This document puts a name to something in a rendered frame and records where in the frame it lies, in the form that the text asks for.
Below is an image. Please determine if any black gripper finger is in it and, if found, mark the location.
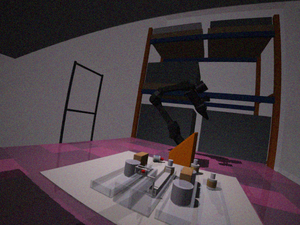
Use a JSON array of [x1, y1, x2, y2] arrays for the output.
[[198, 108, 209, 120]]

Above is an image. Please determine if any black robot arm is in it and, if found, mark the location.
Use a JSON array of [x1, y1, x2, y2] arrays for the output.
[[149, 80, 210, 145]]

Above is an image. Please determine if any small white jar with tan label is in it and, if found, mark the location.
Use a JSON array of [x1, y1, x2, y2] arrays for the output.
[[206, 172, 217, 190]]

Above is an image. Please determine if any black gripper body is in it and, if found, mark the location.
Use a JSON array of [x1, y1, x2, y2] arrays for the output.
[[191, 96, 207, 112]]

